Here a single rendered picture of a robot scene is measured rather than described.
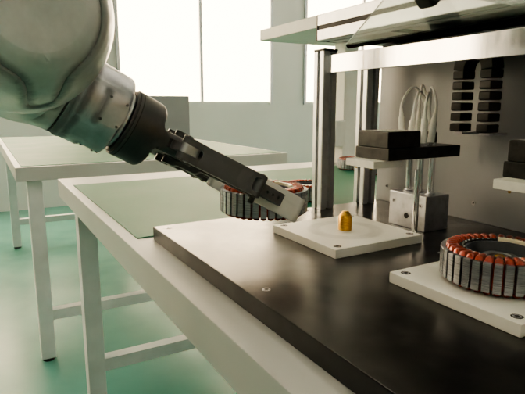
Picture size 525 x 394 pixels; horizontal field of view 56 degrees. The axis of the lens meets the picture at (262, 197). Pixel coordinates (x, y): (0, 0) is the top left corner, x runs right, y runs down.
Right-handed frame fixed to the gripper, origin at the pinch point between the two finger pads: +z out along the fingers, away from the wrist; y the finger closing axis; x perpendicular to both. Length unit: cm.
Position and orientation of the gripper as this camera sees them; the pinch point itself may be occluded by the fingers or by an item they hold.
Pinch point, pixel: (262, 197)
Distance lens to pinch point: 63.1
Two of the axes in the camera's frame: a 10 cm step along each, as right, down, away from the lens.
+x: 4.3, -9.0, 0.8
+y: 5.0, 1.6, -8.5
